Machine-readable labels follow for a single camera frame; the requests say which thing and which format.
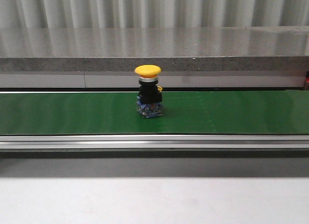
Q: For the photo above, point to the white pleated curtain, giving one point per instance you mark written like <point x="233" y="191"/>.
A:
<point x="152" y="13"/>

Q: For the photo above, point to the green conveyor belt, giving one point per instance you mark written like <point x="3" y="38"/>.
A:
<point x="203" y="112"/>

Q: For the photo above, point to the aluminium conveyor frame rail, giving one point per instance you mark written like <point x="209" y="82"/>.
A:
<point x="143" y="142"/>

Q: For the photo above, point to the grey speckled stone counter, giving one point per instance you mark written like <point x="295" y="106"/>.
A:
<point x="188" y="57"/>

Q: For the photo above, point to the yellow mushroom push button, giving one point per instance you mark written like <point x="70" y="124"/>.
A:
<point x="149" y="99"/>

